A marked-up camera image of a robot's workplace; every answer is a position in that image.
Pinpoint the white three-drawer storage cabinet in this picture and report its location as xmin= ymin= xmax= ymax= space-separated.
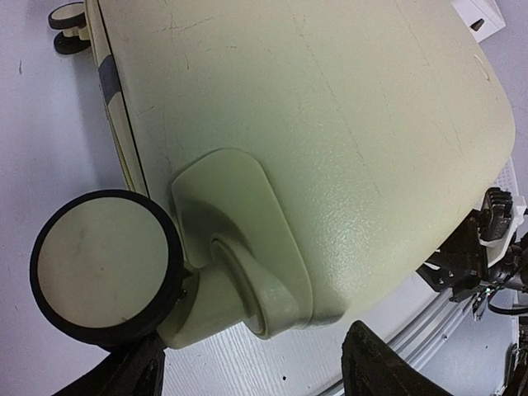
xmin=450 ymin=0 xmax=506 ymax=43

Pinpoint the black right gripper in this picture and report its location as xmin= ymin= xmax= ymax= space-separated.
xmin=417 ymin=187 xmax=527 ymax=318

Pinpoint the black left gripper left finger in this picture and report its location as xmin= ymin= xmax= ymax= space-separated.
xmin=56 ymin=333 xmax=165 ymax=396

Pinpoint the white plastic mesh basket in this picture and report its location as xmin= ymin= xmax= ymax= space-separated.
xmin=493 ymin=158 xmax=519 ymax=196

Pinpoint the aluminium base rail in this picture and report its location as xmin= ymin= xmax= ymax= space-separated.
xmin=321 ymin=284 xmax=516 ymax=396

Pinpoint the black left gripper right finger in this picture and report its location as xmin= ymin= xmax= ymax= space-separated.
xmin=342 ymin=320 xmax=448 ymax=396

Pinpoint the pale green hard-shell suitcase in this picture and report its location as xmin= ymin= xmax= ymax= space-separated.
xmin=30 ymin=1 xmax=516 ymax=349

